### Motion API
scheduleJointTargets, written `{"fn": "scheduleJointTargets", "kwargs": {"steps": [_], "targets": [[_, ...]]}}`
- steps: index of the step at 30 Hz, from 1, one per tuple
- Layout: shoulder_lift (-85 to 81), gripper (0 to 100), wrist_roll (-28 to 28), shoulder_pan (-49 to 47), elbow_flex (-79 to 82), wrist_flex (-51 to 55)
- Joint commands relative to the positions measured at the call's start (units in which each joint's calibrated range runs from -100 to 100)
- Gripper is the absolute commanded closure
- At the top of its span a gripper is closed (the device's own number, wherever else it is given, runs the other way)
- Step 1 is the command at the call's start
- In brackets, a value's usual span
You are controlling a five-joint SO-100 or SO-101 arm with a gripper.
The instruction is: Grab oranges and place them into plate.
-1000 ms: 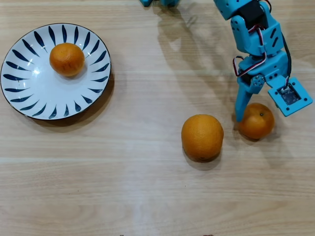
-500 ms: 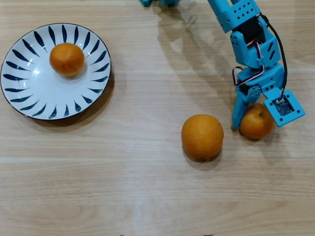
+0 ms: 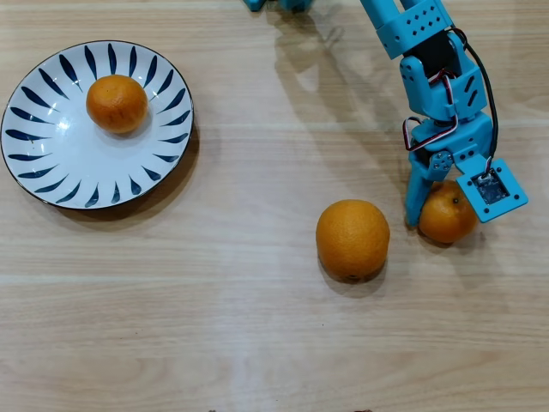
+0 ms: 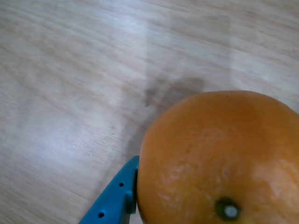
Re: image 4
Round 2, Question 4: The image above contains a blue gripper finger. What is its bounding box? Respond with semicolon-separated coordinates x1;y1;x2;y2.
78;155;140;224

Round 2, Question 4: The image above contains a small orange with green stem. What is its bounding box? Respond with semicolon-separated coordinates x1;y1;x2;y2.
136;90;299;224

